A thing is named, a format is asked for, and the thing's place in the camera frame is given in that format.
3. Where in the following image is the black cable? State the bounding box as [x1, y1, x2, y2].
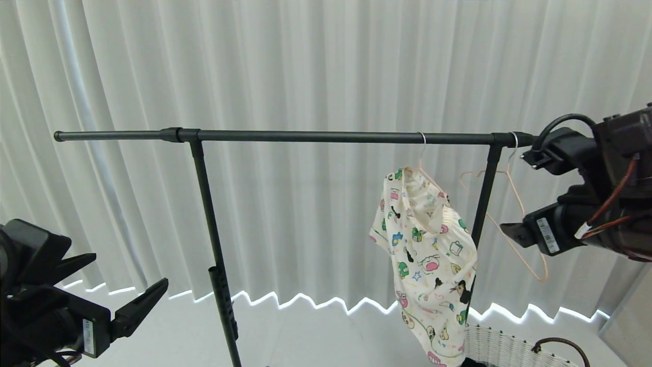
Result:
[532, 113, 597, 151]

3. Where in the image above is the pink clothes hanger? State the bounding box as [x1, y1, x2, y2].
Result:
[460, 132, 549, 282]
[401, 133, 450, 204]

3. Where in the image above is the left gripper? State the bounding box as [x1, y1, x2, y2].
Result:
[0, 253, 169, 367]

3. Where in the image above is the cream printed garment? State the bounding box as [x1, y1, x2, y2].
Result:
[369, 167, 478, 367]

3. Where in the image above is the white laundry basket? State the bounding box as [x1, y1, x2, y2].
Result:
[463, 325, 591, 367]

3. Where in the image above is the white curtain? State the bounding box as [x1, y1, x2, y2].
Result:
[0, 0, 652, 327]

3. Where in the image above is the black clothes rack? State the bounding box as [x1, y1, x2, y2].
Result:
[53, 127, 535, 367]

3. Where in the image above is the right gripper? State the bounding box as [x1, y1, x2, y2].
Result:
[522, 189, 609, 255]

